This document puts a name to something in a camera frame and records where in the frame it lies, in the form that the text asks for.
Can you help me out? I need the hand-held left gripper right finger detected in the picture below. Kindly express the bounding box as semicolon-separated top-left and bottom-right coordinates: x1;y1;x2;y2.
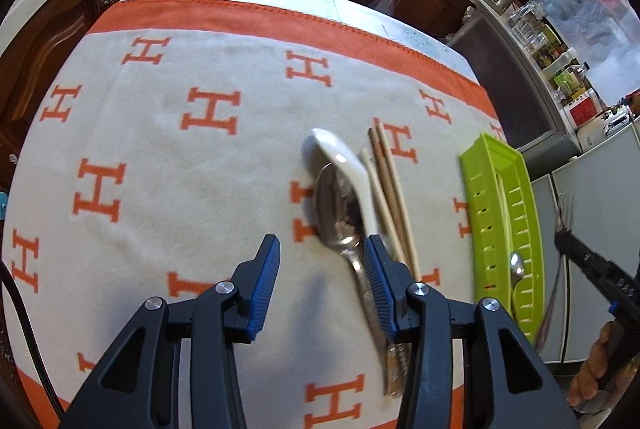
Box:
365;235;581;429

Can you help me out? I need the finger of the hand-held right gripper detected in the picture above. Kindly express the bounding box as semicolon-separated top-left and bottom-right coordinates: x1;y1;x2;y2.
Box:
556;231;640;310

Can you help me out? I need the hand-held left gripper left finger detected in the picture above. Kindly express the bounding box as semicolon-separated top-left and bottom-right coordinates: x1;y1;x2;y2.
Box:
60;235;281;429

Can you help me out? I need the steel fork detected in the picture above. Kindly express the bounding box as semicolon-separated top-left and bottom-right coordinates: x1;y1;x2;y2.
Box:
539;191;576;347

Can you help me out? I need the steel teaspoon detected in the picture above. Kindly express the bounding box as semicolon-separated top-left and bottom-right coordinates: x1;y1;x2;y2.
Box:
507;252;526;305

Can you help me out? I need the plain light bamboo chopstick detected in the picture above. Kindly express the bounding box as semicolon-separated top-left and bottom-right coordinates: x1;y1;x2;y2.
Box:
359;148;405;262

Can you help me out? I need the large steel spoon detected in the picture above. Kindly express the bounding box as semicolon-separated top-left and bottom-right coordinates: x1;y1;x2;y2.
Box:
314;162;403;397

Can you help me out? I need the green plastic utensil tray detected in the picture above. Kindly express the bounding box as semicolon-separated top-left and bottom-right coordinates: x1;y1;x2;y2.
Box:
459;132;546;345

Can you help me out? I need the pile of chopsticks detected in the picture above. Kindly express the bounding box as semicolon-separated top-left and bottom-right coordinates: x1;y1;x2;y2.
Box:
376;124;422;282

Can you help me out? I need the brown chopstick red patterned end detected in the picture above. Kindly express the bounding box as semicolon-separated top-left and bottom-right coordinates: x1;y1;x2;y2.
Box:
368;127;408;270

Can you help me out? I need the white ceramic spoon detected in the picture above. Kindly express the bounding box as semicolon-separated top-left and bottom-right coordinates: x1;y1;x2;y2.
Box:
301;128;381;237

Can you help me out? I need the person's right hand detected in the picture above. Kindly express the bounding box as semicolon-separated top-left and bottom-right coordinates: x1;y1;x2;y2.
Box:
567;321;640;415

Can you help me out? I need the grey refrigerator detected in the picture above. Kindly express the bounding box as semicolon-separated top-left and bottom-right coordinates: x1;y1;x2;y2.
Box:
530;109;640;365

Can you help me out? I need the red label white container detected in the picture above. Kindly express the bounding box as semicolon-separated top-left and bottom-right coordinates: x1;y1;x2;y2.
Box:
565;91;606;127

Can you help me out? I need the orange and grey printed blanket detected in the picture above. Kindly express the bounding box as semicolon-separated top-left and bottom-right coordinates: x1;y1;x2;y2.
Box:
0;0;506;429

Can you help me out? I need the clear oil bottle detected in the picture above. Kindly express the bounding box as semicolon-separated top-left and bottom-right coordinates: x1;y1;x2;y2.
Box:
552;61;591;97

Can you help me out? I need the white plastic bottle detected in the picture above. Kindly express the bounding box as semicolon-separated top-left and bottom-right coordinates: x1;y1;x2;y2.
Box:
542;49;578;72

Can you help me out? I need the glass jar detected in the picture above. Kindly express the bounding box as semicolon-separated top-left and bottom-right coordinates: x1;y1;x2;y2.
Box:
507;1;548;54

